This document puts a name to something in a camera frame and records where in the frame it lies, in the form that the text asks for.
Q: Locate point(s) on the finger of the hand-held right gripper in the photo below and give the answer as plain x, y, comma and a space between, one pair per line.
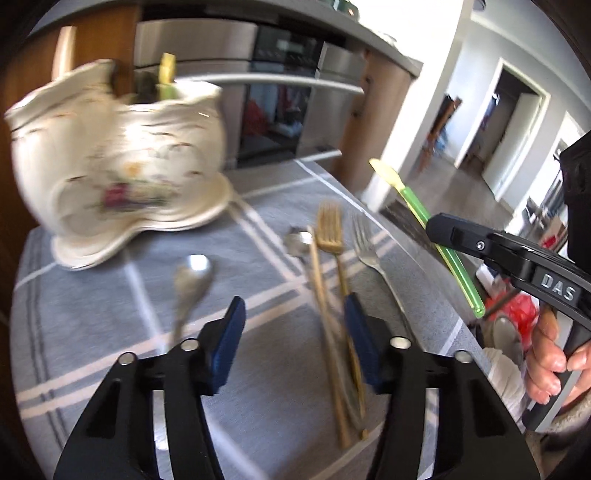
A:
457, 235

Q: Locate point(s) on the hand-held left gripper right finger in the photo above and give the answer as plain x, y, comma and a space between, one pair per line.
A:
362, 341

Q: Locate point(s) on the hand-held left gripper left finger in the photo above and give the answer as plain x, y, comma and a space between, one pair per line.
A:
228, 341

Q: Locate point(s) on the yellow green plastic knife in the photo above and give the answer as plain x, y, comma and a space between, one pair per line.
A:
415, 203

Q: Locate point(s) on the silver fork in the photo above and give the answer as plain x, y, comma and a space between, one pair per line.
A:
369, 249

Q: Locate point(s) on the gold fork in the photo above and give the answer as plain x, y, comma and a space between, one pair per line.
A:
330, 230

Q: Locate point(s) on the silver flower-shaped spoon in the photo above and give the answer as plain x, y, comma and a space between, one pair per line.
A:
298, 242

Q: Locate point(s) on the floral ceramic utensil holder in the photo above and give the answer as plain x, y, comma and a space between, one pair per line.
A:
92, 152

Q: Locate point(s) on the black spoon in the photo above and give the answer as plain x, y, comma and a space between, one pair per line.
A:
147, 87

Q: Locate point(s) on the yellow green plastic utensil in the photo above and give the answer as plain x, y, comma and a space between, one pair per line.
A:
166, 69

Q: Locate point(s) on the person's right hand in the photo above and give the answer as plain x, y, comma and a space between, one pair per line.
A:
542, 369

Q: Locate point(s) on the red plastic bag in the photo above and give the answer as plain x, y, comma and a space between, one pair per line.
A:
517, 311

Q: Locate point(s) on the large water bottle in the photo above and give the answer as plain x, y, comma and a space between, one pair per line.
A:
443, 144

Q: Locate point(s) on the grey checked table cloth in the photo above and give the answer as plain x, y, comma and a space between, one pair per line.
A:
138, 369

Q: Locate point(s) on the wooden chair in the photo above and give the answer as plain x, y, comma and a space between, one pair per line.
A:
438, 124

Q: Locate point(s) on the cream ceramic holder saucer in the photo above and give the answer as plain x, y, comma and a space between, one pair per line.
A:
203, 207

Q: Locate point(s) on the wooden cabinet door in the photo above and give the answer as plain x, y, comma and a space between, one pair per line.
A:
383, 120
106, 41

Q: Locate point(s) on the grey speckled kitchen counter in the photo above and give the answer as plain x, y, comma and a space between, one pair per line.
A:
397, 55

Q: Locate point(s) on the stainless steel built-in oven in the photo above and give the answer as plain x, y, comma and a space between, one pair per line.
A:
277, 115

